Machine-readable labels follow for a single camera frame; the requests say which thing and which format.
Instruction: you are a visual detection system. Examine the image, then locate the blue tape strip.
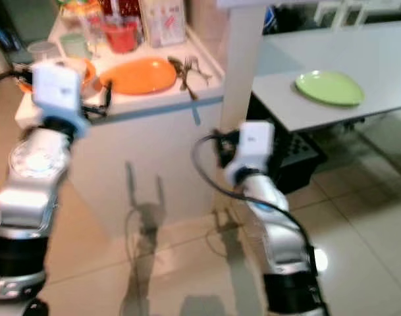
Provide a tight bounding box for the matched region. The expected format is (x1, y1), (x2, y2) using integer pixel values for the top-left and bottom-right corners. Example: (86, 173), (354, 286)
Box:
(189, 99), (202, 126)

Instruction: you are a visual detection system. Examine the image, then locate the orange plate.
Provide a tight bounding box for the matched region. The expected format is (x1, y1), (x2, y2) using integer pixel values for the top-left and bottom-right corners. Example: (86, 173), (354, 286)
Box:
(99, 57), (178, 95)

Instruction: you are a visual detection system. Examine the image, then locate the pale green cup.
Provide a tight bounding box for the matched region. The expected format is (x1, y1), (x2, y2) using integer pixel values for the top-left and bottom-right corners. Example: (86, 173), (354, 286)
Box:
(60, 32), (90, 59)

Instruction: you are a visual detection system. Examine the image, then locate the black plastic crate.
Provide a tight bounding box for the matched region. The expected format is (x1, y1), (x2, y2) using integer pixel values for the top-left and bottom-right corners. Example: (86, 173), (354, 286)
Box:
(216, 95), (328, 196)

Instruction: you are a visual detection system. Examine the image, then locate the red plastic cup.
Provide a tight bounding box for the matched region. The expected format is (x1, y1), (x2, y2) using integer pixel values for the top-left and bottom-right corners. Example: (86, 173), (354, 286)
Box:
(104, 19), (140, 54)

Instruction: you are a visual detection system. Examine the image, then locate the white cabinet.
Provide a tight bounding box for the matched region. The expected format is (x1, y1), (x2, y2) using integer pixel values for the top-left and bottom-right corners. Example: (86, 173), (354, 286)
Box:
(14, 14), (226, 236)

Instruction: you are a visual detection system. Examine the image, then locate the clear plastic cup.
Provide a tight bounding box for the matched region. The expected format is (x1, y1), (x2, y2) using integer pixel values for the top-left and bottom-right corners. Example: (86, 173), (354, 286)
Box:
(26, 40), (61, 62)

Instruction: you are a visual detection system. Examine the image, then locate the silver fork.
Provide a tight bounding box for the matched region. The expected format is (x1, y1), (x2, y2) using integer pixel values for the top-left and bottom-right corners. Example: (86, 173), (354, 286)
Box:
(183, 55), (213, 85)

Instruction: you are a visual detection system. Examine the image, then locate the orange and green snack bag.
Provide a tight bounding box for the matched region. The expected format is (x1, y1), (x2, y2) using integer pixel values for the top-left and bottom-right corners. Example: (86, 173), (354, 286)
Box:
(57, 0), (103, 19)

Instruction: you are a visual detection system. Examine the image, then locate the red snack package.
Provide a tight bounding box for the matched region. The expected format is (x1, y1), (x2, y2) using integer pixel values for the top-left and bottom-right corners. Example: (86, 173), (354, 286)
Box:
(100, 0), (142, 24)

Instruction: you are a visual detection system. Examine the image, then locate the white box with red print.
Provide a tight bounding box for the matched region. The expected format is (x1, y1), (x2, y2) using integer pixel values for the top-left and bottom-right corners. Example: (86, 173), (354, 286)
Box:
(139, 0), (188, 47)

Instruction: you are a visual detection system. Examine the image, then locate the green plate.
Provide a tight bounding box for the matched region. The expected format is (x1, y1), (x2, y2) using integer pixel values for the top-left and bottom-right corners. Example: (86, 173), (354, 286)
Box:
(294, 70), (366, 107)

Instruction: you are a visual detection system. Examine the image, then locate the grey white table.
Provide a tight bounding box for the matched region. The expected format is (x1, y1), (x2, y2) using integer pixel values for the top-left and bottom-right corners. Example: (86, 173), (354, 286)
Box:
(252, 20), (401, 133)

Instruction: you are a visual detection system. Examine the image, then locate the white chair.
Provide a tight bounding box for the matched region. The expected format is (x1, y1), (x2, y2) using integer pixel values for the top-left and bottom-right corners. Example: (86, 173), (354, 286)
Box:
(311, 0), (401, 28)

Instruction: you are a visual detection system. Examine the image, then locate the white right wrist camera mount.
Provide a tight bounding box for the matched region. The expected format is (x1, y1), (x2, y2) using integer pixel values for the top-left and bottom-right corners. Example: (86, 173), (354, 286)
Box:
(233, 120), (275, 173)

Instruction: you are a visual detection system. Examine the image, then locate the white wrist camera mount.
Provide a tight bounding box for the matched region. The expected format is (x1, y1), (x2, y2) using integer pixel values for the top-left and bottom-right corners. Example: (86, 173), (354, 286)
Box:
(31, 60), (84, 124)
(233, 120), (275, 173)

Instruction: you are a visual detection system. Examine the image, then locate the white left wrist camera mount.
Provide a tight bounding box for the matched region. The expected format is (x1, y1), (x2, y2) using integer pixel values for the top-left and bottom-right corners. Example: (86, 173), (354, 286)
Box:
(31, 60), (84, 124)

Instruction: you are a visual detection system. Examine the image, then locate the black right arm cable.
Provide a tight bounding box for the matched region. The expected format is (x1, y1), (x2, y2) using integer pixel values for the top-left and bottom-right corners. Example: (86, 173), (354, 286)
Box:
(191, 134), (316, 264)

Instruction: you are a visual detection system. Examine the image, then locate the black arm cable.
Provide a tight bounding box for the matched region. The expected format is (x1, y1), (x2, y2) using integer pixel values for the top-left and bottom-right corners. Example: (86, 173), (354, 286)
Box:
(191, 134), (316, 264)
(0, 68), (35, 90)

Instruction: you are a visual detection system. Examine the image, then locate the white square post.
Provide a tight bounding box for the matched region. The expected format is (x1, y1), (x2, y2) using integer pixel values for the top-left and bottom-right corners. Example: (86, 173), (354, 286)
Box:
(205, 0), (268, 213)

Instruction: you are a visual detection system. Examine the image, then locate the dark-handled fork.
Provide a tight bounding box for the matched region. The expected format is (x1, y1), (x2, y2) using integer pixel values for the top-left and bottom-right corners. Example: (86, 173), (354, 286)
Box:
(167, 56), (200, 101)

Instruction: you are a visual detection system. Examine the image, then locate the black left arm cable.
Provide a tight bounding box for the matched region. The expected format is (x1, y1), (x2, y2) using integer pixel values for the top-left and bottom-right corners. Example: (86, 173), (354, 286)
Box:
(0, 68), (35, 90)

